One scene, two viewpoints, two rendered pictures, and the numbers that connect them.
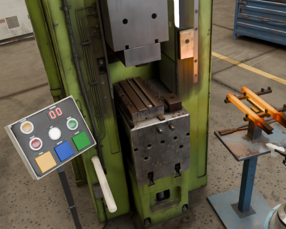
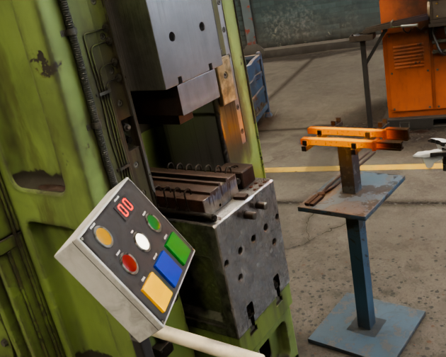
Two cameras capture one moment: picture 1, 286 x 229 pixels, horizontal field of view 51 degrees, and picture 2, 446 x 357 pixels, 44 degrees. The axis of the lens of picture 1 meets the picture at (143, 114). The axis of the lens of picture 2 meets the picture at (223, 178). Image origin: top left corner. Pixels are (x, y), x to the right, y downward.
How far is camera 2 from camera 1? 0.96 m
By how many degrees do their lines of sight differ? 33
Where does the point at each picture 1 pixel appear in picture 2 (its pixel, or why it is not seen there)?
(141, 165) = (237, 293)
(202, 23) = (232, 47)
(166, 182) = (270, 318)
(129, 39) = (180, 66)
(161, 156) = (256, 267)
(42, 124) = (119, 228)
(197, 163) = not seen: hidden behind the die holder
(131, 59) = (188, 100)
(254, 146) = (366, 197)
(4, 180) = not seen: outside the picture
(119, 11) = (163, 20)
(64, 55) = (77, 120)
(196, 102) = not seen: hidden behind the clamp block
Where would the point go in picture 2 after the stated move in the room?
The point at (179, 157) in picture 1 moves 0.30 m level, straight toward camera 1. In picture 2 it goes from (276, 263) to (328, 295)
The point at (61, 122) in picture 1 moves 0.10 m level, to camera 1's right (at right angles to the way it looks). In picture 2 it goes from (139, 222) to (171, 206)
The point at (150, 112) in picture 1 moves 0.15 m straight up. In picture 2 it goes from (223, 193) to (214, 152)
